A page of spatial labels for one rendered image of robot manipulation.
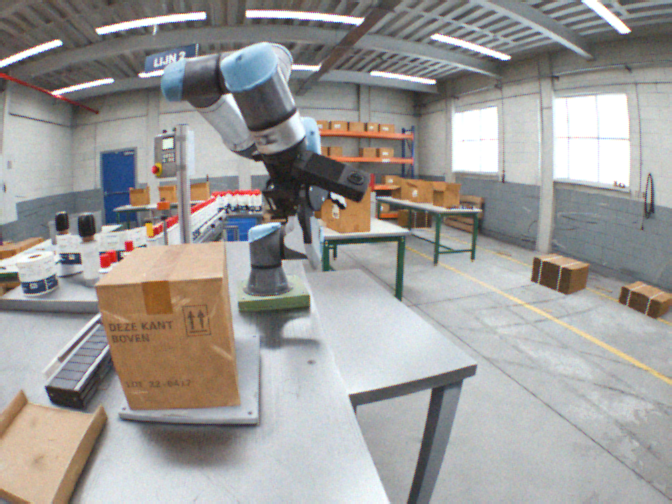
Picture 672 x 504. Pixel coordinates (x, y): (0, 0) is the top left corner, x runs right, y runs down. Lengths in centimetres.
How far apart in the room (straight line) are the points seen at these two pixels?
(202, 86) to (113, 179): 894
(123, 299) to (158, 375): 16
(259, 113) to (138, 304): 37
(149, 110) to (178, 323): 882
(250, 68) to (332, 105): 898
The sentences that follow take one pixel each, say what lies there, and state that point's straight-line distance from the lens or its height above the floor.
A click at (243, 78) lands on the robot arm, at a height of 141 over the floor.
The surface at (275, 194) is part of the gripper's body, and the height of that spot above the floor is 125.
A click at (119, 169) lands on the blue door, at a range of 942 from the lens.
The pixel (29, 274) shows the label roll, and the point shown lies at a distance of 159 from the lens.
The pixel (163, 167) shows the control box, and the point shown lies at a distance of 151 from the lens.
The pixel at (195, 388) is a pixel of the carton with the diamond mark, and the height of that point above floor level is 90.
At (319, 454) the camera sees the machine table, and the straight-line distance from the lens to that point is 62.
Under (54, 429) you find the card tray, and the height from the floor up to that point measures 83.
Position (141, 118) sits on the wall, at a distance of 940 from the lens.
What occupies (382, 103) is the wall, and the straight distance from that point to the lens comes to 992.
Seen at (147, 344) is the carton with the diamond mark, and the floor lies 100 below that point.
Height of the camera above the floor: 129
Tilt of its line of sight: 14 degrees down
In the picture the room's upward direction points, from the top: straight up
